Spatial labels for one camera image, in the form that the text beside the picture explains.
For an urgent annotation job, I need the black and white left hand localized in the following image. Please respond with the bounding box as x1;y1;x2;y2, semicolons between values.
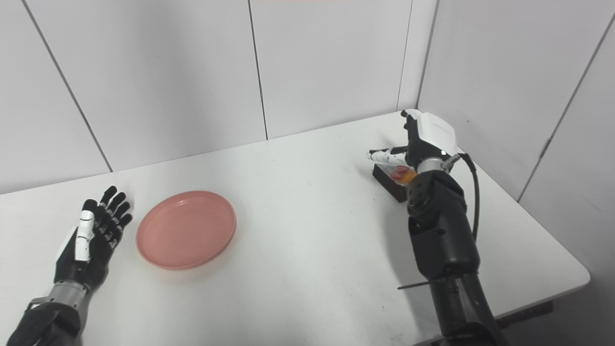
53;185;134;292

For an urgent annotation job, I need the black and white right hand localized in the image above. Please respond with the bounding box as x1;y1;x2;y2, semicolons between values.
368;109;457;173

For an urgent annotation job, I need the pink round plate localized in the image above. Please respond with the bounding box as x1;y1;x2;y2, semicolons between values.
135;191;237;270

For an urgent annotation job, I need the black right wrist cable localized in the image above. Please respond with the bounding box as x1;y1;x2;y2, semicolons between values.
443;152;481;242

